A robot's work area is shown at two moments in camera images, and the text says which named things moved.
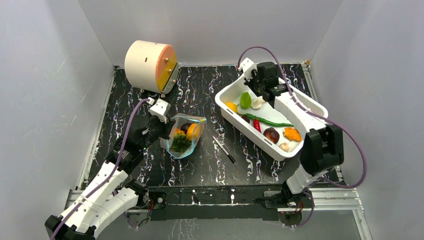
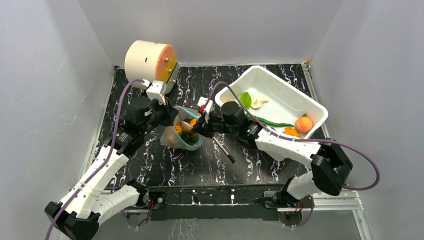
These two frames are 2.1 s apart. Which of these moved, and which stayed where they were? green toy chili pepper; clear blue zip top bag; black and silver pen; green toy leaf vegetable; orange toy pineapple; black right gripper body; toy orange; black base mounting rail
Moved: black right gripper body; clear blue zip top bag; orange toy pineapple; toy orange
Stayed: black and silver pen; black base mounting rail; green toy chili pepper; green toy leaf vegetable
